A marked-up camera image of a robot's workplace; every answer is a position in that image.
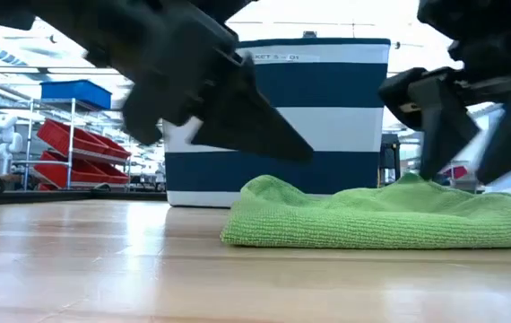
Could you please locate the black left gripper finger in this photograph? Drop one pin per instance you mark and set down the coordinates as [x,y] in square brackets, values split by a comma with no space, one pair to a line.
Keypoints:
[246,121]

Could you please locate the navy white-striped fabric basket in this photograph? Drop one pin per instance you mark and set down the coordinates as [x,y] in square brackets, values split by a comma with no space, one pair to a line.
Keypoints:
[336,85]

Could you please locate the green towel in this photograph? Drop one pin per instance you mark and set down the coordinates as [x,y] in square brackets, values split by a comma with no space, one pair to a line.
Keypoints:
[372,215]

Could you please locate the small red object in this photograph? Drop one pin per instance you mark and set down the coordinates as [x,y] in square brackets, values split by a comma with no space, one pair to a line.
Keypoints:
[455,171]

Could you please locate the blue plastic bin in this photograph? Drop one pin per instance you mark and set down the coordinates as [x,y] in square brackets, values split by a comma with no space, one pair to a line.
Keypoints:
[76,94]

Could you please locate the red plastic bin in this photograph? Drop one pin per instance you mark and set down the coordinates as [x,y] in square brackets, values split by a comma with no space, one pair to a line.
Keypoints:
[118,175]
[54,172]
[63,134]
[118,150]

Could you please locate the metal shelf rack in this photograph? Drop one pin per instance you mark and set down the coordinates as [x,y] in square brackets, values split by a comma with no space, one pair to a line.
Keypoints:
[72,134]

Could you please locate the white humanoid robot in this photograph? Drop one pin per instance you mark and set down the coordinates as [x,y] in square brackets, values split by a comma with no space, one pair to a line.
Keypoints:
[2,139]

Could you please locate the black metal table frame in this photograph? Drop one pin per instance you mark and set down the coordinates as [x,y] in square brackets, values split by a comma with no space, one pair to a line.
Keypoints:
[58,197]

